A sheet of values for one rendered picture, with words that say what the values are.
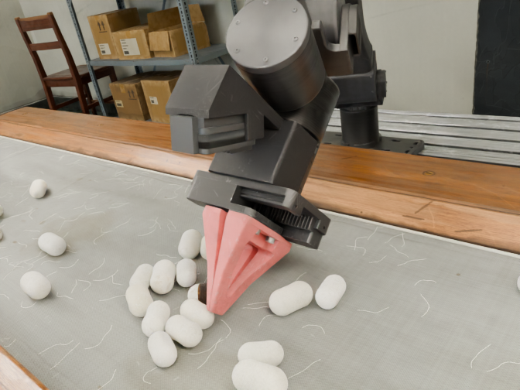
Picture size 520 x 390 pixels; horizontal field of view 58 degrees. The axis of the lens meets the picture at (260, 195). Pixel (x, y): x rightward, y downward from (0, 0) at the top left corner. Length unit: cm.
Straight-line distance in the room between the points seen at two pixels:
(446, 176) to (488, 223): 8
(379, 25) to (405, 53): 19
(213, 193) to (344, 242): 15
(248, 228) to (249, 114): 8
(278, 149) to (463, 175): 23
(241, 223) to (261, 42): 12
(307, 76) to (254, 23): 5
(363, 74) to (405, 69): 181
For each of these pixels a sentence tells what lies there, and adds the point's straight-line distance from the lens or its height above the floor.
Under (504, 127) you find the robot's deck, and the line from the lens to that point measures 90.
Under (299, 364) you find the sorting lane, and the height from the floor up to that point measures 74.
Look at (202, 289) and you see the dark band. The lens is 39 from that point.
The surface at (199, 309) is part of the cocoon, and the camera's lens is 37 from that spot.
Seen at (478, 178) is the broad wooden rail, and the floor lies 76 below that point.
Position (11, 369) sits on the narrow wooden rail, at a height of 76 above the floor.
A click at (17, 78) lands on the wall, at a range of 512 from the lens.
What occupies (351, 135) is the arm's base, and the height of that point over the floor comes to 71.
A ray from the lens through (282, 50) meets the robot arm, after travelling 31.
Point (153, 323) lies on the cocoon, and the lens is 38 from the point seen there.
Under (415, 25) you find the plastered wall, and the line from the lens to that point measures 248.
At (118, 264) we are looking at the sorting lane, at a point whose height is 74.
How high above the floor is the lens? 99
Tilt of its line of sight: 26 degrees down
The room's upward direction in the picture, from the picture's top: 10 degrees counter-clockwise
